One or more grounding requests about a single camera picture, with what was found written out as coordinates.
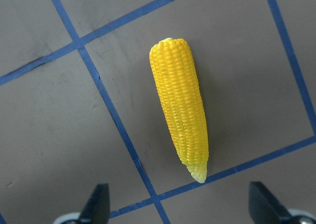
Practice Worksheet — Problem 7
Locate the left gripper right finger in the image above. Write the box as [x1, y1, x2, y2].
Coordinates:
[248, 181, 292, 224]

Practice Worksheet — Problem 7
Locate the yellow corn cob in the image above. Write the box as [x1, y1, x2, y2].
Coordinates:
[149, 38, 209, 183]

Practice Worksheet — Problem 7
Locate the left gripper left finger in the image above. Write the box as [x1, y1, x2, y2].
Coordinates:
[78, 183, 110, 224]

